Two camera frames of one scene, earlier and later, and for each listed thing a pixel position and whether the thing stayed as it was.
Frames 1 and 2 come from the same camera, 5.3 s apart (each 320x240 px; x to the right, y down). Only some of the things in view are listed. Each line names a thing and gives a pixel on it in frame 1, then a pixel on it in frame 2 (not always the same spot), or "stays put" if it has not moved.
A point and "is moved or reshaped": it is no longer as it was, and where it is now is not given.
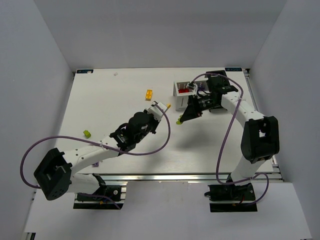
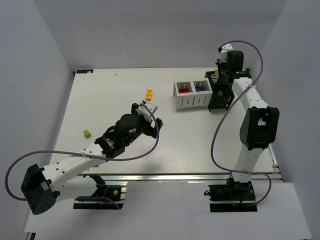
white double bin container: x=182 y=91 stays put
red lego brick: x=183 y=90 stays put
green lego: x=178 y=121 is moved or reshaped
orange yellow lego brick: x=148 y=94 stays put
